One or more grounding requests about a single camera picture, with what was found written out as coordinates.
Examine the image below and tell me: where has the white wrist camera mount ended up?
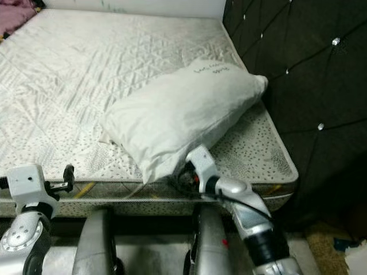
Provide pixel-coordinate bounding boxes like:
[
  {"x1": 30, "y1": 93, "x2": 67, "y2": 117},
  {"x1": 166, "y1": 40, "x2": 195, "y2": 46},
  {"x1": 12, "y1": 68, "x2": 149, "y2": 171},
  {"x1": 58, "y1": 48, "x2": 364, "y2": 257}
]
[
  {"x1": 7, "y1": 164, "x2": 61, "y2": 208},
  {"x1": 186, "y1": 145, "x2": 221, "y2": 193}
]

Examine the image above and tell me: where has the black bed frame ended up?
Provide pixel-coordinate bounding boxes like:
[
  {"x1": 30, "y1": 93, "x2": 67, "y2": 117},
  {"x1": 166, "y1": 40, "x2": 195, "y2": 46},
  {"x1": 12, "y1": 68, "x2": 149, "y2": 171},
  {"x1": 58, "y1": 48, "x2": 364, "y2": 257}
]
[{"x1": 0, "y1": 213, "x2": 307, "y2": 237}]

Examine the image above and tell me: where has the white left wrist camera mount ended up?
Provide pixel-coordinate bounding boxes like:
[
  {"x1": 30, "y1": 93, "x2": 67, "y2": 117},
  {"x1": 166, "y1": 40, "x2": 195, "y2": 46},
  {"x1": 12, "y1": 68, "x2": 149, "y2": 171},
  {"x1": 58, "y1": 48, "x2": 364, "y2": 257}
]
[{"x1": 7, "y1": 164, "x2": 61, "y2": 208}]

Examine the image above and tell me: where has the black tufted headboard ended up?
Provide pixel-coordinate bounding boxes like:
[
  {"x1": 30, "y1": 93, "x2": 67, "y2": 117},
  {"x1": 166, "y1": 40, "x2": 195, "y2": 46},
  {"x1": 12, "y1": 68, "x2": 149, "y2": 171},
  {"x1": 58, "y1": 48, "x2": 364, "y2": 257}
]
[{"x1": 222, "y1": 0, "x2": 367, "y2": 230}]

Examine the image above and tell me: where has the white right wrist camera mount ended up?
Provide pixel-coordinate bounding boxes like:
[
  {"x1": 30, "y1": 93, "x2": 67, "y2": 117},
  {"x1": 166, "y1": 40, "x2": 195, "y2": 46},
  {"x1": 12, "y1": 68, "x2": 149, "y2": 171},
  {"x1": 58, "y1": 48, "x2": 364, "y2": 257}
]
[{"x1": 186, "y1": 145, "x2": 221, "y2": 193}]

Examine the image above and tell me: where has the brown patterned rug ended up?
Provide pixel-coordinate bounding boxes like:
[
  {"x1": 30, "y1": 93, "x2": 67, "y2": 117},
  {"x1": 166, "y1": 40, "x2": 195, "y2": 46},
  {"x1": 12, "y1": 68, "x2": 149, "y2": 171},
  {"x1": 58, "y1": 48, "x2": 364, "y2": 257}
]
[{"x1": 304, "y1": 221, "x2": 367, "y2": 275}]

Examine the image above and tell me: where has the cream pillow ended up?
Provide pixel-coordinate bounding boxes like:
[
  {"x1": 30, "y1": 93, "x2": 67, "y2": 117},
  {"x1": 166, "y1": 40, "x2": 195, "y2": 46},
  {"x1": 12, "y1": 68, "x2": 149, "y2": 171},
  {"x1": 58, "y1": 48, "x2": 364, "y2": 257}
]
[{"x1": 100, "y1": 56, "x2": 269, "y2": 185}]

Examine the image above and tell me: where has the grey left robot leg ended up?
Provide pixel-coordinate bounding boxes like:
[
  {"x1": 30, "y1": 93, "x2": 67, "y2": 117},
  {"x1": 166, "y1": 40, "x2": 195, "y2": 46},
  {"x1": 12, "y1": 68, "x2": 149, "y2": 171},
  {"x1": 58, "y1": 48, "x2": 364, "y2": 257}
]
[{"x1": 72, "y1": 206, "x2": 121, "y2": 275}]

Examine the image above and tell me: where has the grey robot leg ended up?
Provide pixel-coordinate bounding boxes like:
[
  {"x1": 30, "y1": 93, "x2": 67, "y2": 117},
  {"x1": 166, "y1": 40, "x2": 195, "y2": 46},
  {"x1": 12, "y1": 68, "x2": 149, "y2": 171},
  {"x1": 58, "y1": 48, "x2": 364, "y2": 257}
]
[
  {"x1": 72, "y1": 206, "x2": 121, "y2": 275},
  {"x1": 183, "y1": 203, "x2": 236, "y2": 275}
]

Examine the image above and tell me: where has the grey quilted mattress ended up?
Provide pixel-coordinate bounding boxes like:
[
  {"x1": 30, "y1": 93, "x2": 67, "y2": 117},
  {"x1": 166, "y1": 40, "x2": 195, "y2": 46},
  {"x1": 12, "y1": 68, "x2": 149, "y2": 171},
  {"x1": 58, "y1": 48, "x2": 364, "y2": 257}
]
[{"x1": 0, "y1": 9, "x2": 300, "y2": 217}]

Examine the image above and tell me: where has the grey right robot leg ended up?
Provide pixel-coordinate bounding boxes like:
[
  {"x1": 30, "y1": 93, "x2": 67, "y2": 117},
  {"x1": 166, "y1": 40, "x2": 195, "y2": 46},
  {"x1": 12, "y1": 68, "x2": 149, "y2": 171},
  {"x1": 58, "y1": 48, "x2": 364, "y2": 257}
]
[{"x1": 183, "y1": 203, "x2": 236, "y2": 275}]

